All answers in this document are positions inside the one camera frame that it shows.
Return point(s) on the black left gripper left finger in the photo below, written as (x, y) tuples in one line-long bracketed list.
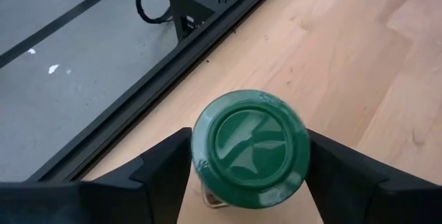
[(103, 203)]

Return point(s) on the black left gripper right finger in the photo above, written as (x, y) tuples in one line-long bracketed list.
[(362, 200)]

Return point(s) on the green lid spice jar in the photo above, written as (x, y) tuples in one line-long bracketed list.
[(250, 148)]

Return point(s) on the black metal table frame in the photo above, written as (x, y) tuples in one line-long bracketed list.
[(153, 85)]

